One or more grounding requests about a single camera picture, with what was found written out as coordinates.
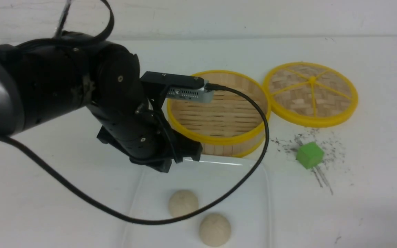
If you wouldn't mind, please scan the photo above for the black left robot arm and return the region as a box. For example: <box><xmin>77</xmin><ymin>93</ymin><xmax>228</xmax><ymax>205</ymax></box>
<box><xmin>0</xmin><ymin>41</ymin><xmax>205</xmax><ymax>173</ymax></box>

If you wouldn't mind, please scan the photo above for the woven bamboo steamer lid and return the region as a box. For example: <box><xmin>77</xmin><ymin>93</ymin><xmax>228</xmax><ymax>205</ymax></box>
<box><xmin>263</xmin><ymin>62</ymin><xmax>359</xmax><ymax>128</ymax></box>

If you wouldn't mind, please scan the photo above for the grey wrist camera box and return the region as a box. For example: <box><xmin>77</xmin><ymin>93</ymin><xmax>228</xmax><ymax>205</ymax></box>
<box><xmin>140</xmin><ymin>72</ymin><xmax>214</xmax><ymax>106</ymax></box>

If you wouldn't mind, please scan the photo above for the beige steamed bun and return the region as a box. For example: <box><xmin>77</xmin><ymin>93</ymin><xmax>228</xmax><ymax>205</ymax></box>
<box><xmin>167</xmin><ymin>190</ymin><xmax>200</xmax><ymax>218</ymax></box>
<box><xmin>199</xmin><ymin>213</ymin><xmax>232</xmax><ymax>247</ymax></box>

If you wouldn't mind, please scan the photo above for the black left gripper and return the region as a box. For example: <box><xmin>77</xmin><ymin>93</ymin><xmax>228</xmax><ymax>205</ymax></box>
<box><xmin>88</xmin><ymin>103</ymin><xmax>203</xmax><ymax>173</ymax></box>

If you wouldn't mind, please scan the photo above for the white square plate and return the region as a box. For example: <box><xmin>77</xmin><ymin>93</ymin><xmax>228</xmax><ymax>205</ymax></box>
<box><xmin>122</xmin><ymin>155</ymin><xmax>273</xmax><ymax>248</ymax></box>

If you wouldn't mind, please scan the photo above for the green cube block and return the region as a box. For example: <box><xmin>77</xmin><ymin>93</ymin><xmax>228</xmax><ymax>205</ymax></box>
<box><xmin>296</xmin><ymin>142</ymin><xmax>325</xmax><ymax>169</ymax></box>

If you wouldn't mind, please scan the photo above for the bamboo steamer basket yellow rim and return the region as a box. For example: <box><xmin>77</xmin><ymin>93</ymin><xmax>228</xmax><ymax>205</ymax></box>
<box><xmin>166</xmin><ymin>70</ymin><xmax>271</xmax><ymax>157</ymax></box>

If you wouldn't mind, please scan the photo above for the black camera cable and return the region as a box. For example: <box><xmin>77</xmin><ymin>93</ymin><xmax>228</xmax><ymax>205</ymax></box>
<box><xmin>0</xmin><ymin>0</ymin><xmax>270</xmax><ymax>226</ymax></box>

